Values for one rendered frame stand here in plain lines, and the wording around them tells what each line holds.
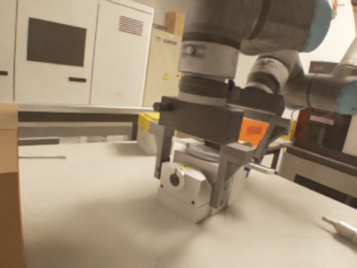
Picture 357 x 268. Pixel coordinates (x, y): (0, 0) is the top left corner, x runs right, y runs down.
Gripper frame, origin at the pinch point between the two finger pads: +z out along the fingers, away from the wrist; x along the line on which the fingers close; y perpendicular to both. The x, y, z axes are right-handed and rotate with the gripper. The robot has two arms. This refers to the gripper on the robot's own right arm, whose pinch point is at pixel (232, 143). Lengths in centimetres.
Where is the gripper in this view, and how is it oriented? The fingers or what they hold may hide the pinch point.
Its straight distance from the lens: 50.2
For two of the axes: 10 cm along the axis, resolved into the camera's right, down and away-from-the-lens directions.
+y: -3.9, -5.6, -7.3
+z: -5.2, 7.9, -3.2
